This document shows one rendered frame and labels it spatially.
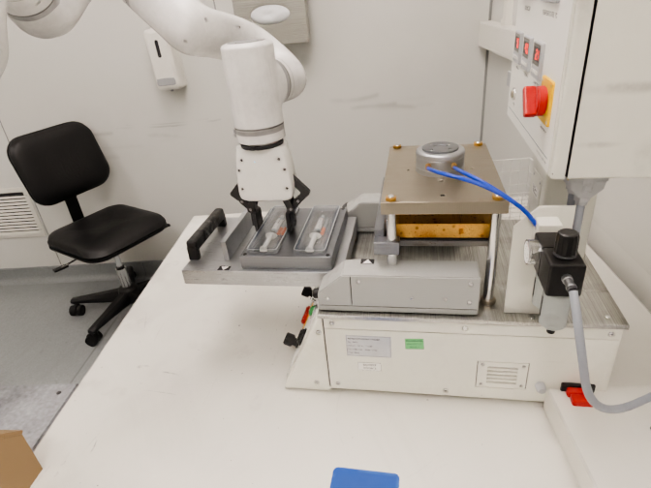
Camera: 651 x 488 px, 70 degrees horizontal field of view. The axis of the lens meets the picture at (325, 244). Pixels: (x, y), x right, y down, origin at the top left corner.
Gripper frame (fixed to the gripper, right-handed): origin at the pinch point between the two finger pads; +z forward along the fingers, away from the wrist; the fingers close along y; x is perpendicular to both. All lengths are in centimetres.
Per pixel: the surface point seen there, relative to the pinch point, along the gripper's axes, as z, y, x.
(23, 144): 11, -143, 98
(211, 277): 5.9, -9.6, -11.0
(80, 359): 102, -125, 62
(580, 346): -1, 44, -33
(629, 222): 15, 74, 28
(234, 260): 4.5, -6.1, -7.6
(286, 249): 2.0, 4.0, -7.5
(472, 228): -3.8, 34.9, -10.3
